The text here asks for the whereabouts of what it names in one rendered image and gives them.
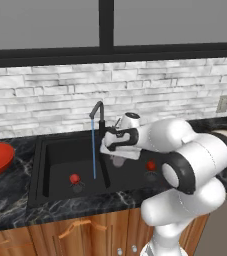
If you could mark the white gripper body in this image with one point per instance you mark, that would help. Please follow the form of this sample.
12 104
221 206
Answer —
125 153

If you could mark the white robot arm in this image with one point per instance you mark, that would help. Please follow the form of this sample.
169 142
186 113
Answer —
198 156

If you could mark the red bell pepper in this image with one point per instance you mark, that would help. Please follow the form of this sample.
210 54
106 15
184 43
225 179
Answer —
150 165
74 179

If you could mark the black faucet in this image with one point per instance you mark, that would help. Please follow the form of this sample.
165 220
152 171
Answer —
100 113

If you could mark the black sink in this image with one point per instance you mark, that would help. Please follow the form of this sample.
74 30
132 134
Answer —
65 160

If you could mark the blue water stream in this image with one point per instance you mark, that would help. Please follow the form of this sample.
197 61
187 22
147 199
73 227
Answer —
93 150

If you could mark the wooden cupboard door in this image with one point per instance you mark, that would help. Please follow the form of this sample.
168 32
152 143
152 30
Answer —
85 240
8 241
136 230

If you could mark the silver round knob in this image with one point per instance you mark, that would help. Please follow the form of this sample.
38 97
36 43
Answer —
134 248
119 251

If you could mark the grey dishwasher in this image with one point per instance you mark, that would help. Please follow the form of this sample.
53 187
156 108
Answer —
223 226

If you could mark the grey wall outlet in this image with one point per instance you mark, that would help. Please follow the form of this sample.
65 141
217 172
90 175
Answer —
223 103

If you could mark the black window frame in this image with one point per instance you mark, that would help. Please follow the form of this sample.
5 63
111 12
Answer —
106 30

